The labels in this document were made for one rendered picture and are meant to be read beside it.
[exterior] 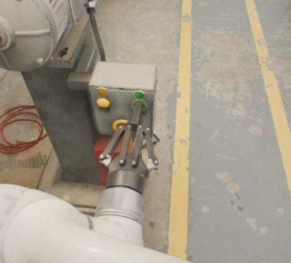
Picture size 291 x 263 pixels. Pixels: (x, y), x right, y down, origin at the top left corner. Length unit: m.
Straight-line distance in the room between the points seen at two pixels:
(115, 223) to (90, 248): 0.20
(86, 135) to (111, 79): 0.49
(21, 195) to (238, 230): 1.46
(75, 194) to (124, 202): 0.97
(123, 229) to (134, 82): 0.35
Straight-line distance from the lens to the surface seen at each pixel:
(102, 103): 0.72
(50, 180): 1.54
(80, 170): 1.41
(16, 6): 0.65
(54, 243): 0.33
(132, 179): 0.55
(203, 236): 1.70
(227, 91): 2.37
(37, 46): 0.69
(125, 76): 0.71
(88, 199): 1.46
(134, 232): 0.51
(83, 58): 0.92
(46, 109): 1.10
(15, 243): 0.39
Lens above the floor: 1.59
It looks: 49 degrees down
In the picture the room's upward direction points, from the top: straight up
